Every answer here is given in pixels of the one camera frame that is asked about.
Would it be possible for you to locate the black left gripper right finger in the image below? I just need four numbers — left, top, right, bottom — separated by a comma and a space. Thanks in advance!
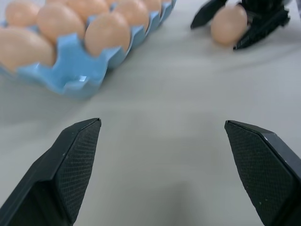
224, 120, 301, 226

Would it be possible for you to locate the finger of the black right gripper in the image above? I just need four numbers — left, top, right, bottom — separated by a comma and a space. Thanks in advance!
232, 8, 292, 51
190, 0, 228, 30

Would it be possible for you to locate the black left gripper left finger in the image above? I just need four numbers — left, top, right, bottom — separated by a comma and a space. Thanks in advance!
0, 118, 102, 226

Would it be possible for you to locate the beige egg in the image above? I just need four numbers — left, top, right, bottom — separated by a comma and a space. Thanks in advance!
84, 11, 131, 57
112, 0, 149, 32
5, 0, 40, 27
210, 5, 249, 47
36, 2, 86, 46
143, 0, 163, 13
65, 0, 111, 22
0, 27, 56, 72

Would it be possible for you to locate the blue plastic egg tray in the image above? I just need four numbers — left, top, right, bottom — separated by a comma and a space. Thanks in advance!
0, 0, 177, 100

